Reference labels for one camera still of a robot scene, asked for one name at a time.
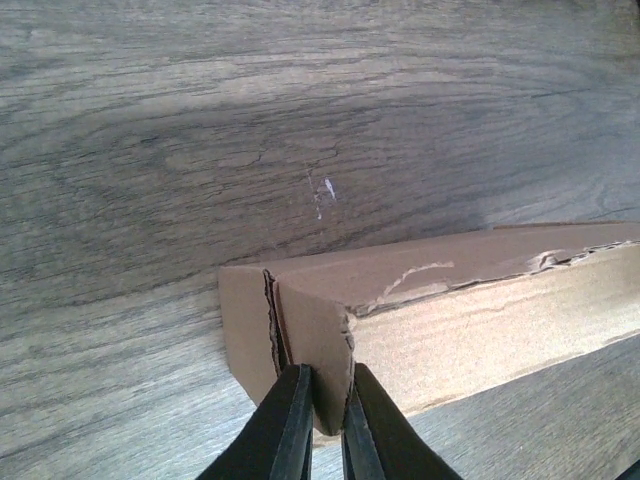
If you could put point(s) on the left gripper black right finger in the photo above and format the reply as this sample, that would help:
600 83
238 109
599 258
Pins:
377 440

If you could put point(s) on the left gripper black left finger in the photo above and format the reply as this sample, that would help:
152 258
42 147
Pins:
276 442

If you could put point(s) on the brown cardboard box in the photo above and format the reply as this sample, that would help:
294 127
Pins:
435 320

